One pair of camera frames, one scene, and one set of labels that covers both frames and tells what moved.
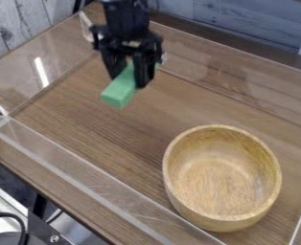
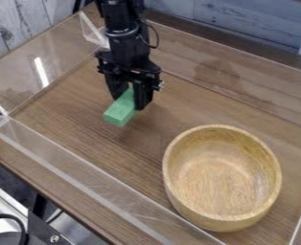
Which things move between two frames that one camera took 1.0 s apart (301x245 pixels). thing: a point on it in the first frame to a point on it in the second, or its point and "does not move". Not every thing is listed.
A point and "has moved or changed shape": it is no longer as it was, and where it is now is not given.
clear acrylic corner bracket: (85, 26) does not move
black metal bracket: (42, 233) does not move
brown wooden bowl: (221, 177) does not move
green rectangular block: (118, 91) has moved or changed shape
